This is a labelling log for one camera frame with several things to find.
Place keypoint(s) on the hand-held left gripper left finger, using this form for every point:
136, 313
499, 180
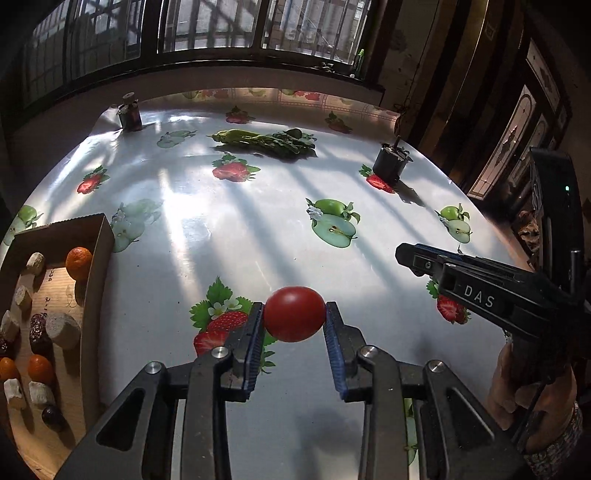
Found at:
254, 364

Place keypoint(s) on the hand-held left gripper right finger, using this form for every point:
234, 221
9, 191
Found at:
333, 355

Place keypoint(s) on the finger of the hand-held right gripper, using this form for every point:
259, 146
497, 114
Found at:
420, 261

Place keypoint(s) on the red tomato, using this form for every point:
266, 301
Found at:
293, 314

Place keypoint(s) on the brown stone-like block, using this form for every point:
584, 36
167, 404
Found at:
62, 330

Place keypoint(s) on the cardboard box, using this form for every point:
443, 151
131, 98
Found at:
55, 233

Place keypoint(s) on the person's right forearm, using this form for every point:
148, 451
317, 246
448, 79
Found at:
554, 454

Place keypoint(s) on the person's right hand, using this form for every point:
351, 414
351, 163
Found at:
503, 397

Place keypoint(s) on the black motor with metal shaft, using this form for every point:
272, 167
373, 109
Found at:
390, 161

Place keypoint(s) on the fruit-print tablecloth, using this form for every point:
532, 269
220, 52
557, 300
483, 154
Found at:
231, 230

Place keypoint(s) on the wooden cabinet with glass panels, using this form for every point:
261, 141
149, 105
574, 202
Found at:
512, 138

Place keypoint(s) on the dark leafy greens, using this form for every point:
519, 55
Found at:
286, 144

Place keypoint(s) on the large orange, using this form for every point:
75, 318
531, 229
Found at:
79, 264

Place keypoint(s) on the green bottle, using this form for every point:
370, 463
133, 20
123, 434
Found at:
360, 62

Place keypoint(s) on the dark plum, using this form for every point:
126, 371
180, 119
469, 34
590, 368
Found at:
53, 417

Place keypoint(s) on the small orange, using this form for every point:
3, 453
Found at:
40, 369
8, 369

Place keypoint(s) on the white chunk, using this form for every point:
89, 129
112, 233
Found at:
41, 393
8, 325
14, 393

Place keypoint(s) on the dark brown date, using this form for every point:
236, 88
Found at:
4, 347
38, 332

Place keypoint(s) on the green pepper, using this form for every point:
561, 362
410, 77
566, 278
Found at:
233, 137

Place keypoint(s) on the beige stone-like block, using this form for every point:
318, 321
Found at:
35, 263

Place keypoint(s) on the black motor with wooden spool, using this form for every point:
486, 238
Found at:
130, 115

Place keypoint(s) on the barred window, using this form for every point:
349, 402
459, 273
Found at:
207, 23

